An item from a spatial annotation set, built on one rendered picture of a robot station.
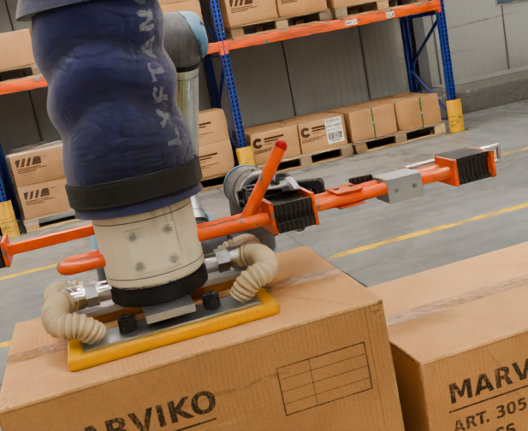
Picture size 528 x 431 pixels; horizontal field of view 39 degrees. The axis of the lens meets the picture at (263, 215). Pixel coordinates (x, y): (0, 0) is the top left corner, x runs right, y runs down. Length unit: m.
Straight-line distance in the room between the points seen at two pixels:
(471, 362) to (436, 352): 0.06
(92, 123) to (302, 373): 0.50
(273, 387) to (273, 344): 0.07
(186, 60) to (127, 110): 0.74
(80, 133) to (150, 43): 0.18
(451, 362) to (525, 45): 10.55
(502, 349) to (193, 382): 0.53
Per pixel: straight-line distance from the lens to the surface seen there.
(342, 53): 10.40
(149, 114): 1.17
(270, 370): 1.18
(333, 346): 1.19
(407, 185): 1.37
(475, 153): 1.42
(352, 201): 1.34
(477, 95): 11.14
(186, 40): 1.86
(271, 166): 1.30
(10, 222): 8.41
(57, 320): 1.21
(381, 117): 9.22
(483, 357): 1.33
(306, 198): 1.28
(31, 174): 8.40
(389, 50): 10.67
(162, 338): 1.19
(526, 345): 1.37
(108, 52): 1.16
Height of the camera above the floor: 1.49
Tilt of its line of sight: 13 degrees down
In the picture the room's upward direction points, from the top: 11 degrees counter-clockwise
